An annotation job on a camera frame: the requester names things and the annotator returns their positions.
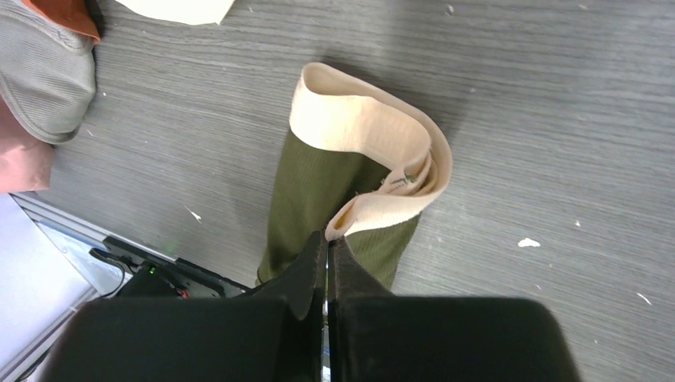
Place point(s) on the olive green underwear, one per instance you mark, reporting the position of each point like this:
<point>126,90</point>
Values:
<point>357,163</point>

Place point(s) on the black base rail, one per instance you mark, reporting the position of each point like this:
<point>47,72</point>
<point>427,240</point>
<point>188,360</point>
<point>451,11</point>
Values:
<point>154,276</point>

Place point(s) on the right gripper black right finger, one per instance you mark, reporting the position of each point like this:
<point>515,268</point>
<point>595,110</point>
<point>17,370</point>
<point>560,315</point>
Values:
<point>378,336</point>

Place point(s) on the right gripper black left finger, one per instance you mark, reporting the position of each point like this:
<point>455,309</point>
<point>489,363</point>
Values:
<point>271,333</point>

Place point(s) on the orange underwear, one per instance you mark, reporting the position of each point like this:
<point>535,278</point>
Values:
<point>71,14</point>

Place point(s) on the pink trousers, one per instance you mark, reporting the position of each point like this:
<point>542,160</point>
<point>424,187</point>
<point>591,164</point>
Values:
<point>26,162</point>

